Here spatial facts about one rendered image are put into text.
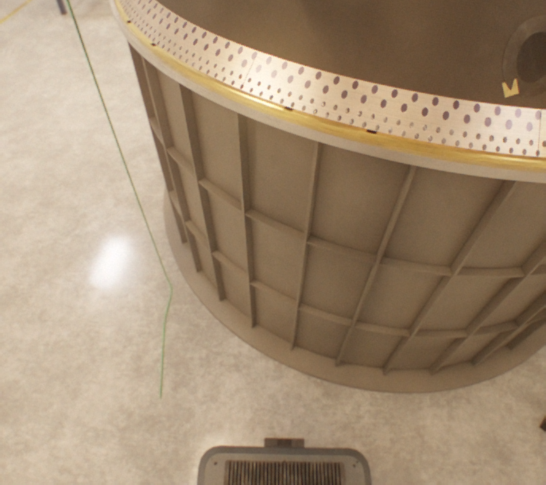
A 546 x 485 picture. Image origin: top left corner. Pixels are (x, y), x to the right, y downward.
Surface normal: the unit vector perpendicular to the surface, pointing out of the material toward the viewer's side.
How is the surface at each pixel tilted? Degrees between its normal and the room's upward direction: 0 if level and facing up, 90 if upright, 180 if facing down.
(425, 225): 90
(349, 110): 43
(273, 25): 62
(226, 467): 0
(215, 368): 0
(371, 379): 0
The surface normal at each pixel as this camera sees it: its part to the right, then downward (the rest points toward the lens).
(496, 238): -0.04, 0.76
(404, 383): 0.01, -0.65
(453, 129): -0.15, 0.03
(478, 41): -0.18, 0.35
